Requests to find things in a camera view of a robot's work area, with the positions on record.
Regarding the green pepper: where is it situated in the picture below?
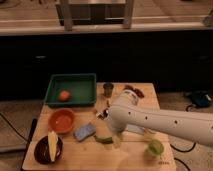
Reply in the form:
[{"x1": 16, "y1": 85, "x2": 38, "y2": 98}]
[{"x1": 93, "y1": 135, "x2": 113, "y2": 144}]

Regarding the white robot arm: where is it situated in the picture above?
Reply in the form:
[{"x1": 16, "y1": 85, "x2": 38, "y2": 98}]
[{"x1": 106, "y1": 89, "x2": 213, "y2": 148}]

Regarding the blue sponge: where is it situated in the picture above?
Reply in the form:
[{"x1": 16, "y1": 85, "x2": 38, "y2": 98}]
[{"x1": 73, "y1": 123, "x2": 96, "y2": 142}]

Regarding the green cup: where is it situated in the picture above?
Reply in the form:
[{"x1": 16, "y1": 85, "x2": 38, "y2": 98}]
[{"x1": 147, "y1": 139, "x2": 164, "y2": 156}]

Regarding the small metal cup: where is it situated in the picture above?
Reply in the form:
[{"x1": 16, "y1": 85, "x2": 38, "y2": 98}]
[{"x1": 103, "y1": 82, "x2": 114, "y2": 98}]

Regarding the orange bowl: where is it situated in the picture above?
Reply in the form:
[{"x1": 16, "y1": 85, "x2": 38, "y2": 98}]
[{"x1": 48, "y1": 108, "x2": 75, "y2": 134}]

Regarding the yellow corn cob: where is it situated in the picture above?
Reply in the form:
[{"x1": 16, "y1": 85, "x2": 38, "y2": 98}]
[{"x1": 48, "y1": 131, "x2": 58, "y2": 162}]

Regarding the green plastic tray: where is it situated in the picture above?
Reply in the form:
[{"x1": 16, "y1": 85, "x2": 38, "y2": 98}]
[{"x1": 44, "y1": 73, "x2": 96, "y2": 107}]

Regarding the red tomato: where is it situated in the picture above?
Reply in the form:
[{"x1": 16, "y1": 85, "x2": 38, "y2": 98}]
[{"x1": 58, "y1": 90, "x2": 71, "y2": 102}]

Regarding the dark brown bowl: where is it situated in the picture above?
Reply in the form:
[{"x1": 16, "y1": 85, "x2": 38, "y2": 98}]
[{"x1": 34, "y1": 136, "x2": 63, "y2": 165}]

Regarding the blue black device on floor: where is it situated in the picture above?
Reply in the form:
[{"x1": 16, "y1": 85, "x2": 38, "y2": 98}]
[{"x1": 184, "y1": 91, "x2": 212, "y2": 108}]

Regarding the black power cable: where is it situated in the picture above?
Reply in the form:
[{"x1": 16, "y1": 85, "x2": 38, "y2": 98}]
[{"x1": 169, "y1": 133, "x2": 198, "y2": 171}]

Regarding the wooden chair frame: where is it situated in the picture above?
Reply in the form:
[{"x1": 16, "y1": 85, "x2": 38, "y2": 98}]
[{"x1": 55, "y1": 0, "x2": 134, "y2": 31}]

